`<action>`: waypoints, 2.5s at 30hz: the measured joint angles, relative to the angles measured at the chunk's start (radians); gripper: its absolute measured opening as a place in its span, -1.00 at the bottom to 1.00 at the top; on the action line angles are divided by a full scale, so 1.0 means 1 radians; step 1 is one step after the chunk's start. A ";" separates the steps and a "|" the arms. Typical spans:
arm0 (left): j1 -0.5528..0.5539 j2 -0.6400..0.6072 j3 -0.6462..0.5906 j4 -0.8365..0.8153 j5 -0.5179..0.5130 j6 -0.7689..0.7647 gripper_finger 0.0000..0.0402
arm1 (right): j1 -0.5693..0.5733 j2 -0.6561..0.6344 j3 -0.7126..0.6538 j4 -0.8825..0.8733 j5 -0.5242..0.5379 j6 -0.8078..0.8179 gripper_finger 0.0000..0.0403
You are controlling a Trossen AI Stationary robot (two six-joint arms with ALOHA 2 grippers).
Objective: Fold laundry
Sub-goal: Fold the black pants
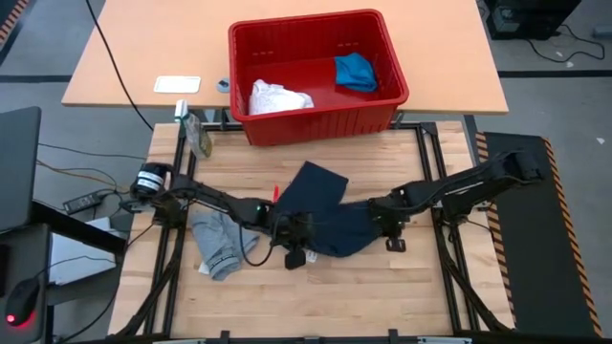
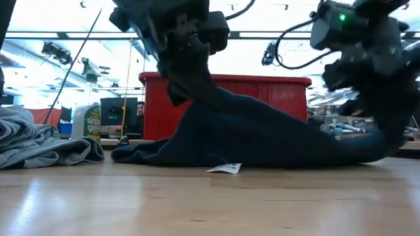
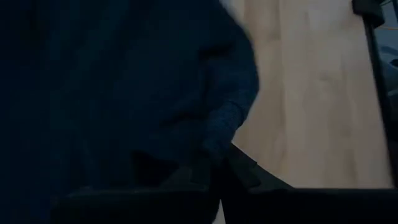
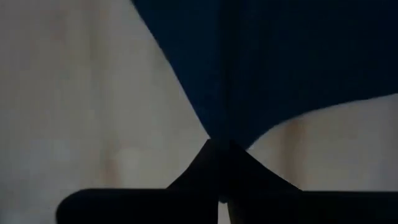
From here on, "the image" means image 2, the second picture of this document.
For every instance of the black computer monitor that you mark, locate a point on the black computer monitor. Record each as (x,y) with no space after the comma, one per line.
(115,111)

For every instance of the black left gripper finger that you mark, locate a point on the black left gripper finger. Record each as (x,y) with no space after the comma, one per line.
(175,85)
(200,72)

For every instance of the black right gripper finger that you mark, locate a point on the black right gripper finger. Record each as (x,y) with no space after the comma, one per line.
(398,131)
(384,131)

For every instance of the red plastic laundry basket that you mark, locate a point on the red plastic laundry basket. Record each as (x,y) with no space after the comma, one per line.
(279,98)

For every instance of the black metal table frame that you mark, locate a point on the black metal table frame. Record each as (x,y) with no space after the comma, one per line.
(410,154)

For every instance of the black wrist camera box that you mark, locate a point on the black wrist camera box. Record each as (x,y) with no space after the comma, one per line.
(215,32)
(338,26)

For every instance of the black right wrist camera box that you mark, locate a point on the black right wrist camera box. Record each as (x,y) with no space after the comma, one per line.
(338,26)

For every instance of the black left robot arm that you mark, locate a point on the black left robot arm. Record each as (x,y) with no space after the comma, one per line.
(6,13)

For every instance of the beige wooden desk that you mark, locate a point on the beige wooden desk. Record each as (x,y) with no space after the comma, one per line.
(141,142)

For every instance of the black ceiling fixture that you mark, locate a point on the black ceiling fixture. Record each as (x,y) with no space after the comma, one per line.
(57,52)
(269,54)

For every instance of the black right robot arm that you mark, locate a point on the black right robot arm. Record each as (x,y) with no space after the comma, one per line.
(377,6)

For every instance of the person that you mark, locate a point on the person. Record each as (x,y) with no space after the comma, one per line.
(141,109)

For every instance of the grey garment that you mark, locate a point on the grey garment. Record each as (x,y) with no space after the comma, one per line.
(39,144)

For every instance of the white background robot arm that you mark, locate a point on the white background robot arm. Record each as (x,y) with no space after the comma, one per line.
(344,127)

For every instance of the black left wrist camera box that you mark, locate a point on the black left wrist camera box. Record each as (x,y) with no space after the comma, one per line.
(215,32)

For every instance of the navy garment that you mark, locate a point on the navy garment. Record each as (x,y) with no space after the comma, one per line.
(246,137)

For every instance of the red hanging cloth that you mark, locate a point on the red hanging cloth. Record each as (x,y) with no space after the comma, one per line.
(46,116)

